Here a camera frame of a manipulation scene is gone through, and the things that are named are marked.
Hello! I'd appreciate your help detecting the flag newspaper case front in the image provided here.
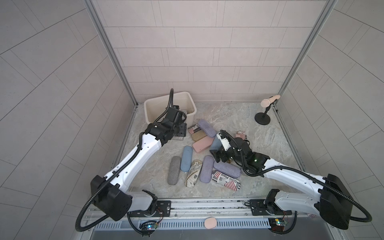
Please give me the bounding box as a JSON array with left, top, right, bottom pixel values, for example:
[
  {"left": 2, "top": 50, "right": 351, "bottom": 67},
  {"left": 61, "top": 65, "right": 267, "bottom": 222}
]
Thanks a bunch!
[{"left": 212, "top": 170, "right": 241, "bottom": 192}]

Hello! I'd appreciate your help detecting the flag print case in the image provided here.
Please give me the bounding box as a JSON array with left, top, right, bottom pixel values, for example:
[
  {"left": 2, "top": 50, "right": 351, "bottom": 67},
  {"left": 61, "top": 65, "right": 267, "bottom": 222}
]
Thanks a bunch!
[
  {"left": 236, "top": 131, "right": 247, "bottom": 140},
  {"left": 188, "top": 124, "right": 202, "bottom": 135}
]

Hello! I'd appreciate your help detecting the pink case middle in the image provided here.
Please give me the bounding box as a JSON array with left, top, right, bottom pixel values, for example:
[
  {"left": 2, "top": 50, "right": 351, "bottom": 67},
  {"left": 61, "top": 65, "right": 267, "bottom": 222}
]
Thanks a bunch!
[{"left": 193, "top": 136, "right": 214, "bottom": 153}]

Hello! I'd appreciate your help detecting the purple case upper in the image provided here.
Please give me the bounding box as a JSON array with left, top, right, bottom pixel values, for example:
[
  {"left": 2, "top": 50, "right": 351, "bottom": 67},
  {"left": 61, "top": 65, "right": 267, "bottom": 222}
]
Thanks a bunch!
[{"left": 198, "top": 119, "right": 217, "bottom": 138}]

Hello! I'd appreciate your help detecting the circuit board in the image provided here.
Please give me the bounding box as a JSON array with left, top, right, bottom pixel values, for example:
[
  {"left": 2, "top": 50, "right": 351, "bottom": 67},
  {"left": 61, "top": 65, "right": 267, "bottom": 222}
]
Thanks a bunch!
[
  {"left": 140, "top": 221, "right": 159, "bottom": 231},
  {"left": 268, "top": 218, "right": 289, "bottom": 233}
]

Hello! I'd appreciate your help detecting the grey rectangular fabric case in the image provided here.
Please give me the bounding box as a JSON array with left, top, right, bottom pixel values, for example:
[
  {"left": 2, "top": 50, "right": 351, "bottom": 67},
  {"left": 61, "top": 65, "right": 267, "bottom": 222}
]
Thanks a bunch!
[{"left": 173, "top": 123, "right": 187, "bottom": 141}]

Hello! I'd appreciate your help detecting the pink oval pad on rail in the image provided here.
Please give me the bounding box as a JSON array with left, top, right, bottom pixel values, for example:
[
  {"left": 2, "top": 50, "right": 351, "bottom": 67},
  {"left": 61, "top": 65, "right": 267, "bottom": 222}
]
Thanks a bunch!
[{"left": 204, "top": 217, "right": 218, "bottom": 230}]

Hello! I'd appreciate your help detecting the pink microphone on black stand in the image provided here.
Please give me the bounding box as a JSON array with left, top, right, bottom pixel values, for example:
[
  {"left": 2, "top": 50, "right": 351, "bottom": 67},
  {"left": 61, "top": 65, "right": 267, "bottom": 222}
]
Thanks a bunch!
[{"left": 254, "top": 95, "right": 281, "bottom": 126}]

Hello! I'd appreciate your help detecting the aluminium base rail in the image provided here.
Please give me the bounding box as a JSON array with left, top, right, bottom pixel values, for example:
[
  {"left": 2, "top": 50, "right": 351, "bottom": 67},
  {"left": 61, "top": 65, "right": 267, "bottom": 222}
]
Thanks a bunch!
[{"left": 83, "top": 196, "right": 337, "bottom": 221}]

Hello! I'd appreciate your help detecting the purple case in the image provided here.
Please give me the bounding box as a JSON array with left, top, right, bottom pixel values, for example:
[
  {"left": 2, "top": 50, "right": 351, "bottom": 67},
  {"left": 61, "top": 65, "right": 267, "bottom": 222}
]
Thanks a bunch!
[
  {"left": 213, "top": 162, "right": 241, "bottom": 179},
  {"left": 198, "top": 119, "right": 217, "bottom": 138}
]

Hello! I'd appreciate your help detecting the purple case lower right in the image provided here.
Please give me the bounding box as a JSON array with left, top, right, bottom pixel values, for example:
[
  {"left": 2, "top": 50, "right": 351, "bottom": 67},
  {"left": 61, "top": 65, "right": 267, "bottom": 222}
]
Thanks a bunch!
[{"left": 213, "top": 162, "right": 241, "bottom": 179}]

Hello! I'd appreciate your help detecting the blue oval case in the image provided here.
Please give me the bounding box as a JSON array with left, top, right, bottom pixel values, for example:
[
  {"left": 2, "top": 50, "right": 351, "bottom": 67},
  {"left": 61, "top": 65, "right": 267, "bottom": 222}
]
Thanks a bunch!
[{"left": 180, "top": 146, "right": 193, "bottom": 173}]

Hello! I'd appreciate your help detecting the cream plastic storage box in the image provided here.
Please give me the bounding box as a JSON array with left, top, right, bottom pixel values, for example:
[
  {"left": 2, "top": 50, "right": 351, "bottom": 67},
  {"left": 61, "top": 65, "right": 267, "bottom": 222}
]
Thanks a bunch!
[{"left": 144, "top": 92, "right": 197, "bottom": 127}]

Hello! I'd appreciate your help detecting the right circuit board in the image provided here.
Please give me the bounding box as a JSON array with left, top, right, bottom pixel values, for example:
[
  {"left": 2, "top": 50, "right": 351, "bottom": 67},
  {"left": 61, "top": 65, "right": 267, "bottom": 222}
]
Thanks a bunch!
[{"left": 268, "top": 218, "right": 289, "bottom": 233}]

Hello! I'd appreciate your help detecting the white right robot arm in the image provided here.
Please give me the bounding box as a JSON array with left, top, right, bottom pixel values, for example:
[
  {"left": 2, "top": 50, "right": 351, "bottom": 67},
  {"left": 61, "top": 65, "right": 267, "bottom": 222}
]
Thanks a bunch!
[{"left": 211, "top": 130, "right": 373, "bottom": 230}]

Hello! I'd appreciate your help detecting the dark grey oval case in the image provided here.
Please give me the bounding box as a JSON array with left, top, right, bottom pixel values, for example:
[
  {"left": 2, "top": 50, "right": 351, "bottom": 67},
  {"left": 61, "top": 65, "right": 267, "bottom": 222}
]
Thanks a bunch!
[{"left": 167, "top": 156, "right": 182, "bottom": 186}]

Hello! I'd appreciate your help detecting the light blue case middle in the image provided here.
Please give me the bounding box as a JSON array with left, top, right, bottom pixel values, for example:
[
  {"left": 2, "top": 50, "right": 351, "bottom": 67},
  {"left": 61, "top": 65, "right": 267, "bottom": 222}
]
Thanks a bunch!
[{"left": 210, "top": 136, "right": 222, "bottom": 151}]

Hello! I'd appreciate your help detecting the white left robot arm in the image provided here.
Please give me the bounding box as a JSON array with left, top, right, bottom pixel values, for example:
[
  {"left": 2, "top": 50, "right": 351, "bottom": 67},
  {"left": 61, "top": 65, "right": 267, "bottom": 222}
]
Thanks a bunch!
[{"left": 75, "top": 105, "right": 187, "bottom": 232}]

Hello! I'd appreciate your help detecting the left circuit board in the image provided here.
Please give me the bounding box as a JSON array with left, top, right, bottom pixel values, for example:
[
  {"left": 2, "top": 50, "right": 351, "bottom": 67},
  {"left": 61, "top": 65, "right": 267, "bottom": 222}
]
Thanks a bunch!
[{"left": 140, "top": 221, "right": 159, "bottom": 231}]

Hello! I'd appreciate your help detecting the flag print case right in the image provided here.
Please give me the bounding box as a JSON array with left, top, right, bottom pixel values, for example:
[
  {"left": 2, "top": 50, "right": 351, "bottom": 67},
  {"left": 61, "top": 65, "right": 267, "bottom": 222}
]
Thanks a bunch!
[{"left": 236, "top": 131, "right": 247, "bottom": 140}]

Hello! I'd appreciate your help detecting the flag print case upper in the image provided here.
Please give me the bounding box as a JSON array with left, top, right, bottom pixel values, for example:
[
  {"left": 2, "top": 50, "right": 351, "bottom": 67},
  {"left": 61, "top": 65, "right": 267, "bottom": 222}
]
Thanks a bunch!
[{"left": 188, "top": 124, "right": 202, "bottom": 135}]

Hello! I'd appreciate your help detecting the cream patterned glasses case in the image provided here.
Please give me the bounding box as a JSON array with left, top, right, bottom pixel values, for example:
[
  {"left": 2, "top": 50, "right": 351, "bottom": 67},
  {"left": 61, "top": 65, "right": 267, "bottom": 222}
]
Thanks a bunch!
[{"left": 186, "top": 160, "right": 203, "bottom": 188}]

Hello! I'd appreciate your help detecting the lilac case lower middle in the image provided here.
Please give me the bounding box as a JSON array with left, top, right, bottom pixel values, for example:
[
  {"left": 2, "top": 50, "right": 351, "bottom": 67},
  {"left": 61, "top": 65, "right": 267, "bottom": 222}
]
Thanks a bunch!
[{"left": 200, "top": 156, "right": 214, "bottom": 184}]

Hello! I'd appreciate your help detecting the tan case upper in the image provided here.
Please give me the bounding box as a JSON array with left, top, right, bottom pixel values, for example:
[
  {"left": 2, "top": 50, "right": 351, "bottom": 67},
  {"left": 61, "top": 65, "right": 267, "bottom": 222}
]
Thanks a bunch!
[{"left": 191, "top": 130, "right": 207, "bottom": 142}]

